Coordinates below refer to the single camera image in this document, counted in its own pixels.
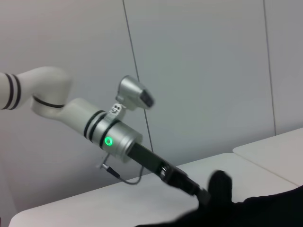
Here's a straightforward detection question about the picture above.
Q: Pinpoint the black shirt with FREE print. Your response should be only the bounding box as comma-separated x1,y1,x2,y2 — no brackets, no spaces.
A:
134,170,303,227

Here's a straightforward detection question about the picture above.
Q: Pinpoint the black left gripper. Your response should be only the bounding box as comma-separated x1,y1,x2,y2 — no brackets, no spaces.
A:
129,143,212,204

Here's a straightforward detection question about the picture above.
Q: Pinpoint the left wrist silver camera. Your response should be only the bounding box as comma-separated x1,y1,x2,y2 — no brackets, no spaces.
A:
111,75,156,116

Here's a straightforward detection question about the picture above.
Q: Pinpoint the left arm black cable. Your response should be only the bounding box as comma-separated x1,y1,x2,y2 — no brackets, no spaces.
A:
96,153,145,185

